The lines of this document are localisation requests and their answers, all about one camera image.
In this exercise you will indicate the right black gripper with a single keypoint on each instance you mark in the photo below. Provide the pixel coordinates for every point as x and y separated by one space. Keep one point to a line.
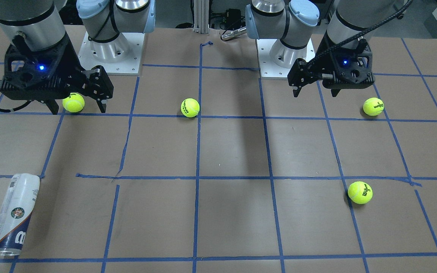
98 84

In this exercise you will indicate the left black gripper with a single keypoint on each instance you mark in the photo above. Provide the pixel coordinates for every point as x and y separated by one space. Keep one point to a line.
300 72

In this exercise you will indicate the clear tennis ball can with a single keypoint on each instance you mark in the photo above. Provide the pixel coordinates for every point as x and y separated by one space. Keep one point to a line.
16 211

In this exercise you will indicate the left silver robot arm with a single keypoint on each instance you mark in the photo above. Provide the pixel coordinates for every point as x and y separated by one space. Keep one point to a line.
293 22

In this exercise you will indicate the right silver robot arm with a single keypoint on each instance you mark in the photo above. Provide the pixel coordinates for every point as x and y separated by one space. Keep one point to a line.
40 23

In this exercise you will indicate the tennis ball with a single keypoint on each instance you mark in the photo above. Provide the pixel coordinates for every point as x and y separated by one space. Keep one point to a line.
373 106
74 103
360 192
190 107

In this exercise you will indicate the tennis ball centre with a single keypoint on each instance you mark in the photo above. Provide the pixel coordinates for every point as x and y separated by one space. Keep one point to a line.
190 107

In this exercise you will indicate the silver cylinder connector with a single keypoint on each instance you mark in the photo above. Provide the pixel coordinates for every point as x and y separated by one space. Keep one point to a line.
229 35

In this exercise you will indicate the black electronics box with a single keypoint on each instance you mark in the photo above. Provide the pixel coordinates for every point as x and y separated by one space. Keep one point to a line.
232 16

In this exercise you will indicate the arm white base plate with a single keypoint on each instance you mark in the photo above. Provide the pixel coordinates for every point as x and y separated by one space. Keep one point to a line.
122 56
268 64

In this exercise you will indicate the aluminium profile post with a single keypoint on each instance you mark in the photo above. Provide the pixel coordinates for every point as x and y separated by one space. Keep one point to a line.
201 16

